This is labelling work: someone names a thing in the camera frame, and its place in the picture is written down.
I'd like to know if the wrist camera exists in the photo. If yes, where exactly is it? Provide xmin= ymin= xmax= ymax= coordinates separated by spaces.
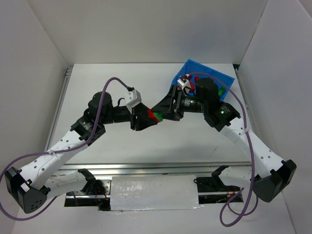
xmin=124 ymin=89 xmax=142 ymax=108
xmin=177 ymin=75 xmax=193 ymax=94

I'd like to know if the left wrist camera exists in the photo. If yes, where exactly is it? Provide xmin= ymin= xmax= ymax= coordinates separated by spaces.
xmin=124 ymin=89 xmax=142 ymax=108

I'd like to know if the white taped cover plate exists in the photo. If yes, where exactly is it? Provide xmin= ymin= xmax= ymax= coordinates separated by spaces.
xmin=110 ymin=175 xmax=199 ymax=211

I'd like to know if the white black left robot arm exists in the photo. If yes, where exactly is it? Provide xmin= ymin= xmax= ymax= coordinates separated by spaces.
xmin=4 ymin=92 xmax=163 ymax=214

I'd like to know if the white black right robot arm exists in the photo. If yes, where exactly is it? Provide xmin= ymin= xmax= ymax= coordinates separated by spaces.
xmin=152 ymin=78 xmax=297 ymax=202

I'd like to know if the red rounded lego piece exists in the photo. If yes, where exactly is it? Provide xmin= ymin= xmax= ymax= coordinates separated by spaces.
xmin=189 ymin=82 xmax=195 ymax=94

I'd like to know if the blue plastic sorting bin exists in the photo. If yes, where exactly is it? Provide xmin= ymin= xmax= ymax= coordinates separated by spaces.
xmin=171 ymin=59 xmax=234 ymax=88

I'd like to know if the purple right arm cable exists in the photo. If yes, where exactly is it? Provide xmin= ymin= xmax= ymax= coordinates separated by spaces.
xmin=187 ymin=72 xmax=258 ymax=227

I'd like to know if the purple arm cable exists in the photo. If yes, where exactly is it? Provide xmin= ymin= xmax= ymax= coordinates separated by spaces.
xmin=187 ymin=72 xmax=258 ymax=227
xmin=0 ymin=77 xmax=132 ymax=221

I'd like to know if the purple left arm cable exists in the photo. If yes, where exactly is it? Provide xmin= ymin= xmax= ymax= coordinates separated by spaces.
xmin=0 ymin=77 xmax=132 ymax=221

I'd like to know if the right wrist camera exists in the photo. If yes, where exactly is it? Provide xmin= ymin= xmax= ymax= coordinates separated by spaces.
xmin=177 ymin=75 xmax=193 ymax=94

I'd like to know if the aluminium table edge rail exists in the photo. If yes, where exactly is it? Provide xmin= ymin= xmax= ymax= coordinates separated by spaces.
xmin=58 ymin=161 xmax=251 ymax=176

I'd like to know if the green lego brick in bin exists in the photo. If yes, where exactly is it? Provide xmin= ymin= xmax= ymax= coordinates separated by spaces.
xmin=218 ymin=87 xmax=226 ymax=97

